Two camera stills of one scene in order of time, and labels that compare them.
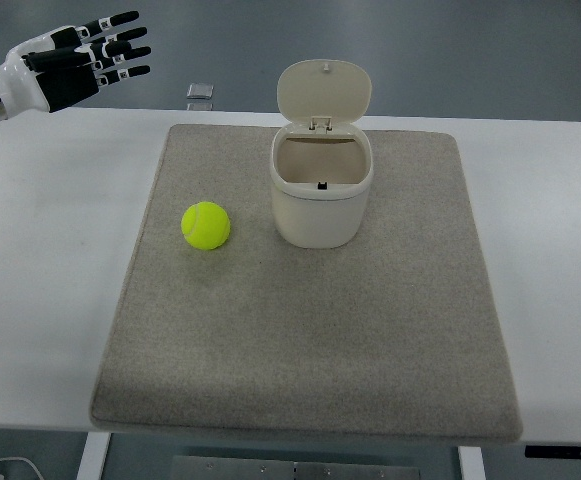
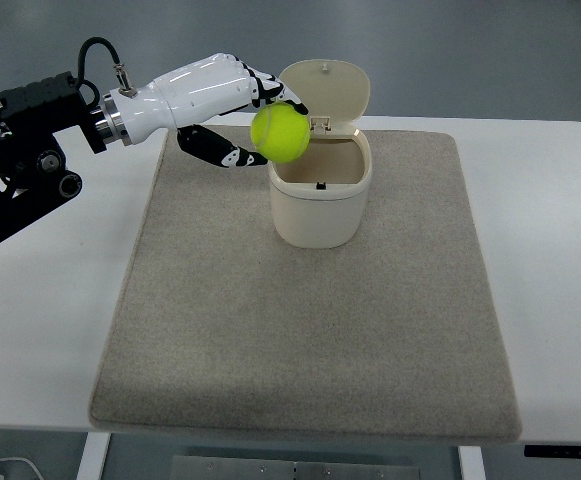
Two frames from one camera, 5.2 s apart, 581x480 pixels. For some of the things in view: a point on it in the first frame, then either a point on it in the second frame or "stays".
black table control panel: [567, 452] stays
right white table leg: [471, 463] stays
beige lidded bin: [321, 154] stays
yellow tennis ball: [205, 225] → [280, 132]
